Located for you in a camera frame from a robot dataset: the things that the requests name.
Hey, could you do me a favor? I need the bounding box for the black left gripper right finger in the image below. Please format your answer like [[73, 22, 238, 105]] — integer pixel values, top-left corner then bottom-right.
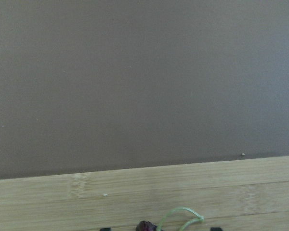
[[210, 227, 223, 231]]

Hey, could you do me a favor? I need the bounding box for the bamboo cutting board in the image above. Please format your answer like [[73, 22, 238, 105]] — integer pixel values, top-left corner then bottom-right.
[[0, 156, 289, 231]]

